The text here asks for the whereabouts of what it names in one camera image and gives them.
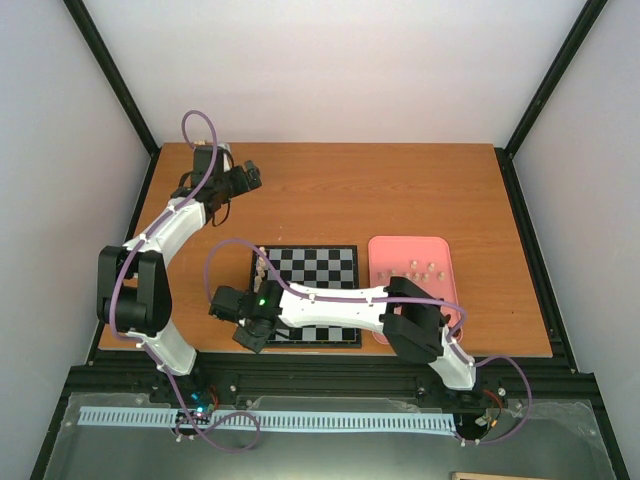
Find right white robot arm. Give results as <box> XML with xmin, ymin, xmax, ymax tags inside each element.
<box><xmin>209</xmin><ymin>276</ymin><xmax>476</xmax><ymax>391</ymax></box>

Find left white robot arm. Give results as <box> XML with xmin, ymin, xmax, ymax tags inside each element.
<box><xmin>97</xmin><ymin>145</ymin><xmax>262</xmax><ymax>403</ymax></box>

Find left green circuit board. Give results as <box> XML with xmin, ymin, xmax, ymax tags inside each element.
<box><xmin>189</xmin><ymin>386</ymin><xmax>219</xmax><ymax>428</ymax></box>

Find right circuit board connector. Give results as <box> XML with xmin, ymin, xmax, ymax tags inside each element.
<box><xmin>475</xmin><ymin>389</ymin><xmax>503</xmax><ymax>431</ymax></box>

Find black and silver chessboard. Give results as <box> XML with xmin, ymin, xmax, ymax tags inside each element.
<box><xmin>263</xmin><ymin>245</ymin><xmax>362</xmax><ymax>349</ymax></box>

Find pink plastic tray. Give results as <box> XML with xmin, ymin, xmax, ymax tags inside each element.
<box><xmin>367</xmin><ymin>235</ymin><xmax>464</xmax><ymax>347</ymax></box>

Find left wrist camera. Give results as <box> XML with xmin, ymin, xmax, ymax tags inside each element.
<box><xmin>192</xmin><ymin>139</ymin><xmax>234</xmax><ymax>171</ymax></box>

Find black aluminium frame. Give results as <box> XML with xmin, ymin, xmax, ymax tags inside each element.
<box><xmin>31</xmin><ymin>1</ymin><xmax>629</xmax><ymax>479</ymax></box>

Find light blue slotted cable duct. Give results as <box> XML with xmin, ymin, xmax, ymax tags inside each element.
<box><xmin>77</xmin><ymin>406</ymin><xmax>456</xmax><ymax>435</ymax></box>

